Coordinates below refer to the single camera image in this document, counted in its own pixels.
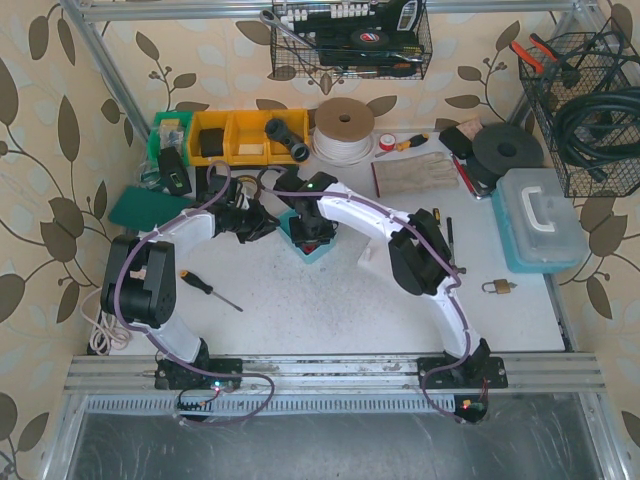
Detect green plastic lid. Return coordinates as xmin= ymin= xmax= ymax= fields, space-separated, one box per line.
xmin=108 ymin=186 xmax=195 ymax=232

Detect white peg board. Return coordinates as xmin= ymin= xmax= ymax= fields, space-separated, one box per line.
xmin=358 ymin=245 xmax=375 ymax=265

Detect green storage bin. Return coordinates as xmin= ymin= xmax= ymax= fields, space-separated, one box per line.
xmin=147 ymin=112 xmax=193 ymax=167

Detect brass padlock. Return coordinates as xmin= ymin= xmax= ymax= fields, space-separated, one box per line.
xmin=481 ymin=279 xmax=517 ymax=295

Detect white cable spool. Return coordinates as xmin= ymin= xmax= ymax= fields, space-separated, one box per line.
xmin=312 ymin=97 xmax=375 ymax=167

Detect brown tape roll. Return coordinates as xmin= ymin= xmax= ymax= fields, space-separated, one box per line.
xmin=237 ymin=175 xmax=262 ymax=200

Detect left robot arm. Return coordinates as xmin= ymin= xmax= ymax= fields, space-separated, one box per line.
xmin=100 ymin=160 xmax=279 ymax=367

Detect right wire basket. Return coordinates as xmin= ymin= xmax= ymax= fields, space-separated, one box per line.
xmin=518 ymin=30 xmax=639 ymax=198

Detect silver wrench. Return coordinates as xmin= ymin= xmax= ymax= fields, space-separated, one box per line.
xmin=259 ymin=9 xmax=317 ymax=51

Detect metal nail pin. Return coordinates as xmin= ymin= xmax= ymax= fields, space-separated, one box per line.
xmin=180 ymin=270 xmax=243 ymax=312

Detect yellow storage bin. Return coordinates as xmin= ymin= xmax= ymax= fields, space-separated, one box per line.
xmin=186 ymin=109 xmax=310 ymax=168

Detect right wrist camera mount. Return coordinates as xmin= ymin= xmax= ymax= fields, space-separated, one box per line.
xmin=274 ymin=172 xmax=304 ymax=193

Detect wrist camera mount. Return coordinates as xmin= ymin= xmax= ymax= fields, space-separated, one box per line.
xmin=274 ymin=172 xmax=304 ymax=193
xmin=226 ymin=179 xmax=250 ymax=210

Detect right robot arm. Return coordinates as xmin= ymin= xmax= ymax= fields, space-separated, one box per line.
xmin=269 ymin=166 xmax=490 ymax=378

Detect clear toolbox white handle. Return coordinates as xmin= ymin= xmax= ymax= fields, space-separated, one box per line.
xmin=491 ymin=168 xmax=589 ymax=274

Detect top wire basket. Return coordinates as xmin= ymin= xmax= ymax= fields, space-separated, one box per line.
xmin=260 ymin=1 xmax=432 ymax=85

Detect black ribbed block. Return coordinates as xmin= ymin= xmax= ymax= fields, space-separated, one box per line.
xmin=195 ymin=166 xmax=209 ymax=202

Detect coiled black hose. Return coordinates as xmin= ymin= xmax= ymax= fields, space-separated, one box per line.
xmin=554 ymin=29 xmax=640 ymax=174

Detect white power cord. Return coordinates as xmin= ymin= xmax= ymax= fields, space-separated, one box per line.
xmin=79 ymin=289 xmax=132 ymax=354

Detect black disc spool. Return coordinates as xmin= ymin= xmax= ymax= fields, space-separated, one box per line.
xmin=466 ymin=123 xmax=544 ymax=188

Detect black electrical tape roll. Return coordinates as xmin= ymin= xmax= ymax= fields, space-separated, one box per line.
xmin=349 ymin=28 xmax=390 ymax=51

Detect orange handled pliers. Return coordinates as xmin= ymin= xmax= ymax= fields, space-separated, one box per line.
xmin=509 ymin=33 xmax=559 ymax=75

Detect grey pipe fitting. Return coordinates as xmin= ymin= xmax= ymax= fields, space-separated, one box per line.
xmin=265 ymin=118 xmax=310 ymax=163

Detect black box in bin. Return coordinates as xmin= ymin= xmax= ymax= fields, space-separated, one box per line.
xmin=199 ymin=128 xmax=224 ymax=157

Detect black green meter device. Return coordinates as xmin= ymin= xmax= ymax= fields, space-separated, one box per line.
xmin=157 ymin=147 xmax=192 ymax=196

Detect wire basket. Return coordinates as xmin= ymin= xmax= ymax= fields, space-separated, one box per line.
xmin=518 ymin=30 xmax=639 ymax=198
xmin=260 ymin=1 xmax=432 ymax=85

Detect light blue plastic box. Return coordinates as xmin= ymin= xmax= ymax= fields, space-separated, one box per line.
xmin=278 ymin=209 xmax=336 ymax=264

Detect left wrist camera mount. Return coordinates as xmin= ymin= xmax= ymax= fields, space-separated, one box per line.
xmin=226 ymin=179 xmax=250 ymax=210

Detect small hammer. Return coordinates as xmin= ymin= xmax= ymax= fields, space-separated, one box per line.
xmin=446 ymin=217 xmax=467 ymax=275

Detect red white tape roll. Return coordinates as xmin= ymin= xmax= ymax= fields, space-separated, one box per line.
xmin=378 ymin=133 xmax=396 ymax=152

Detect beige work glove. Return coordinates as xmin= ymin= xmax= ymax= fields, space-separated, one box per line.
xmin=372 ymin=152 xmax=459 ymax=198

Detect yellow black screwdriver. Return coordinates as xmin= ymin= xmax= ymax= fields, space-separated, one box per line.
xmin=375 ymin=133 xmax=429 ymax=158

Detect green bin rail base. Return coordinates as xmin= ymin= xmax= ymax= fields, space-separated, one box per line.
xmin=231 ymin=165 xmax=299 ymax=178

